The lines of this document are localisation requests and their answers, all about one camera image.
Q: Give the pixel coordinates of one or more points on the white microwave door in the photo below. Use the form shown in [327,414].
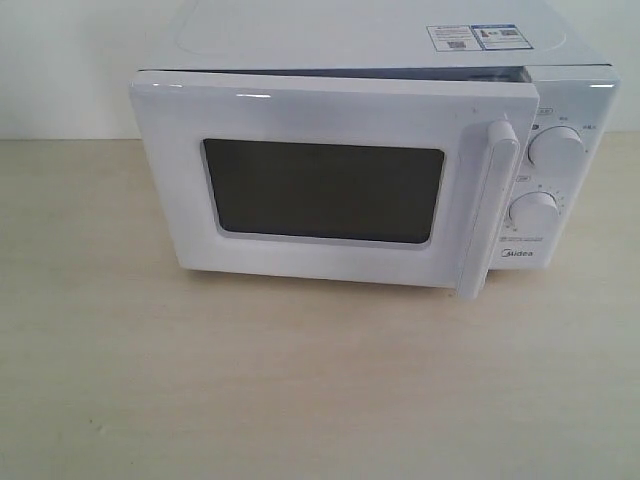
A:
[366,180]

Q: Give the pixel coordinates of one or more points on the white microwave oven body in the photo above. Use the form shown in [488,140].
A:
[389,40]

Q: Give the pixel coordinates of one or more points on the lower white control knob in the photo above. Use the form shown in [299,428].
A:
[534,211]

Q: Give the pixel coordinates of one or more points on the white control knob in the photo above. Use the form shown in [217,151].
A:
[534,211]
[556,150]

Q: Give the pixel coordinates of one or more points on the upper white control knob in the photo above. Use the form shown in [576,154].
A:
[556,150]

